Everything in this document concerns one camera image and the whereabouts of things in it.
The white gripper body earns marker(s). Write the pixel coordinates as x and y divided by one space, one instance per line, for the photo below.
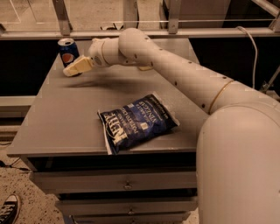
95 52

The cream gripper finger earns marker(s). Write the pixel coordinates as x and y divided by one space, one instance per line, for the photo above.
71 71
80 62

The blue pepsi can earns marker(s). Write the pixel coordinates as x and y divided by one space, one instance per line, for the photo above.
68 51

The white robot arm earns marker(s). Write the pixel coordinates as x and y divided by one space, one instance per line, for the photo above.
238 150

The green and yellow sponge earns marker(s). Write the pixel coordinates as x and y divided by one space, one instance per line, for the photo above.
145 68

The blue kettle chips bag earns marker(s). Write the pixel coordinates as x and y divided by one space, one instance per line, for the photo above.
138 121

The grey drawer cabinet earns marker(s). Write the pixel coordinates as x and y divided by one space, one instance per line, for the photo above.
62 141

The black and white sneaker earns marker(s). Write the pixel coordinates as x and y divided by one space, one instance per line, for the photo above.
9 210

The metal railing frame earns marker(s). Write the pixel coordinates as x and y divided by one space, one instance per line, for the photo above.
87 19

